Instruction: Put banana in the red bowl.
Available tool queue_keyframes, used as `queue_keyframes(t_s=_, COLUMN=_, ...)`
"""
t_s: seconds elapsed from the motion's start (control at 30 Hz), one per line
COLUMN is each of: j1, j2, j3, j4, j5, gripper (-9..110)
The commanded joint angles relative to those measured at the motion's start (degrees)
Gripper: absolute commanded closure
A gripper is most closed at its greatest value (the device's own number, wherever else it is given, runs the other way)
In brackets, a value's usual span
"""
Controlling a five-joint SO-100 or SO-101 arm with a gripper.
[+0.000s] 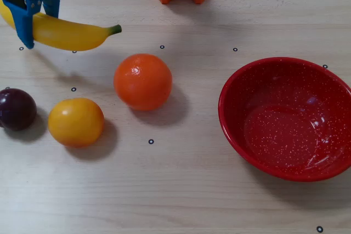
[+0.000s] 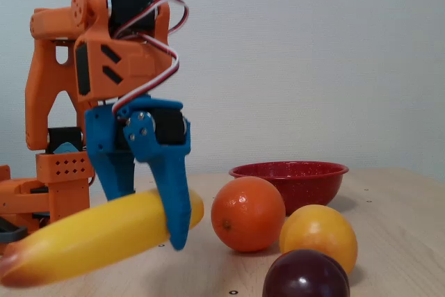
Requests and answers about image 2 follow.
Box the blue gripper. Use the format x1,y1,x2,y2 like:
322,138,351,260
84,96,193,252

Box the yellow banana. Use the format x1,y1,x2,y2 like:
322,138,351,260
0,188,205,289

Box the orange robot base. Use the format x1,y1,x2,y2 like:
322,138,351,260
0,164,51,234

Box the red speckled bowl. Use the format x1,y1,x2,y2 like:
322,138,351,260
229,161,350,216

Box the orange fruit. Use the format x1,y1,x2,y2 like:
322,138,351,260
211,176,286,253

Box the grey table clamp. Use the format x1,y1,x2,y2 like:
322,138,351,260
0,216,29,244

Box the yellow round fruit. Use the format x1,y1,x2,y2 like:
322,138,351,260
279,204,359,275

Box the dark purple plum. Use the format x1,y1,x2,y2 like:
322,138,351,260
262,248,351,297

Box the red white black cable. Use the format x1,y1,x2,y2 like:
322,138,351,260
110,0,191,125

